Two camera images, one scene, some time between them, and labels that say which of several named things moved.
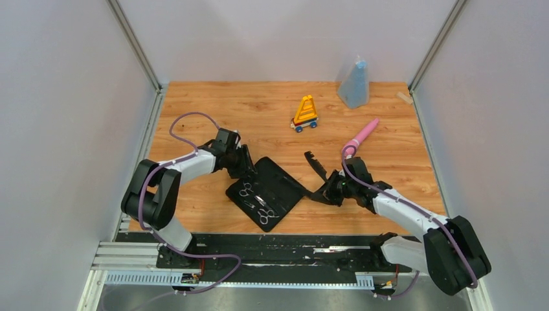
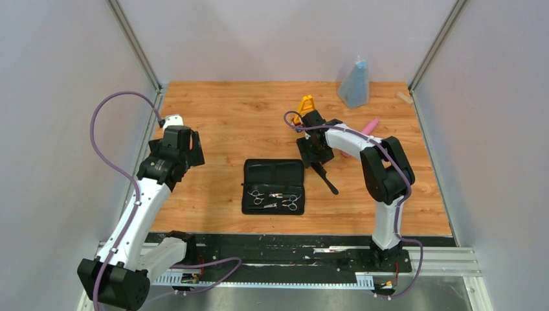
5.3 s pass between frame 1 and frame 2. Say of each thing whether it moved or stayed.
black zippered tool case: moved
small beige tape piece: stayed
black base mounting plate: stayed
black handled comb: stayed
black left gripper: moved
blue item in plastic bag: stayed
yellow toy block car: stayed
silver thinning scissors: moved
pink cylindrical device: stayed
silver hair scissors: moved
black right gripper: moved
